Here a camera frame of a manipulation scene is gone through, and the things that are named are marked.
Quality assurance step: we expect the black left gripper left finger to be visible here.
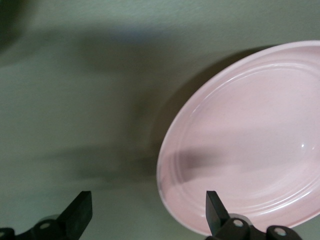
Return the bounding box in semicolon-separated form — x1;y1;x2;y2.
0;190;94;240

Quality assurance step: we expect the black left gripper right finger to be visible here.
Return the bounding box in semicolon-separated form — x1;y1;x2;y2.
204;190;299;240

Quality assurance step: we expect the pink plate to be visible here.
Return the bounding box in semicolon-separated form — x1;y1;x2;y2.
156;40;320;237

